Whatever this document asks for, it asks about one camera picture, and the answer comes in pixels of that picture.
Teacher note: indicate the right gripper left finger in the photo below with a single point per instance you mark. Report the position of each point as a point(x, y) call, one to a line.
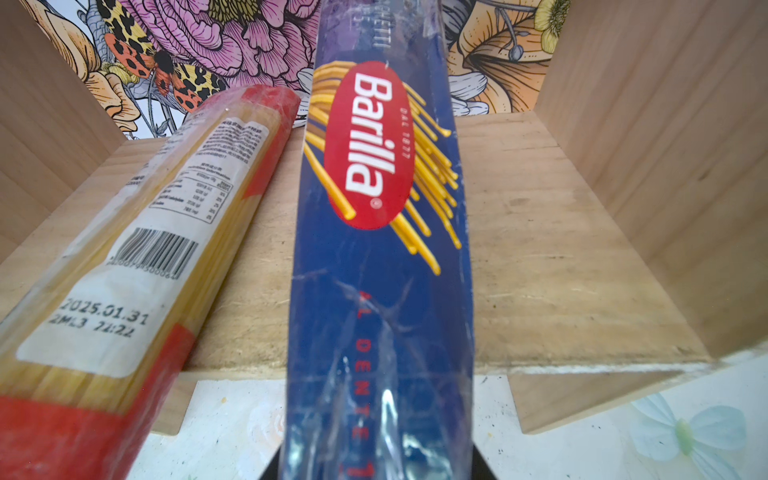
point(271, 471)

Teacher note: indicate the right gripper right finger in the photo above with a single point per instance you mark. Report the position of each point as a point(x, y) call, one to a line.
point(480, 469)

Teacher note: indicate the blue Barilla spaghetti box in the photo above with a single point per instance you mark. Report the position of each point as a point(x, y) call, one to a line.
point(381, 344)

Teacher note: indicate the red clear spaghetti bag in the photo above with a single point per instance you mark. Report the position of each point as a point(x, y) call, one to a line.
point(92, 351)

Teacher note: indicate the wooden two-tier shelf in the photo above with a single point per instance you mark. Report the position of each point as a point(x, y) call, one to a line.
point(618, 231)

